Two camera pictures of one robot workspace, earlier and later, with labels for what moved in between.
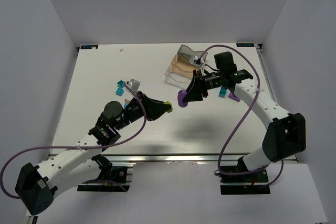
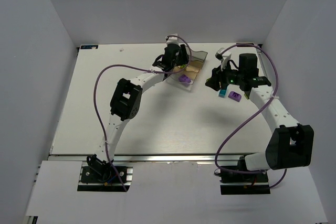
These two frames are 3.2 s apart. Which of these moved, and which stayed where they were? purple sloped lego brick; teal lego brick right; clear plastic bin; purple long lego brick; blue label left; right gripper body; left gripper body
Moved: purple long lego brick; right gripper body; left gripper body
Stayed: teal lego brick right; clear plastic bin; purple sloped lego brick; blue label left
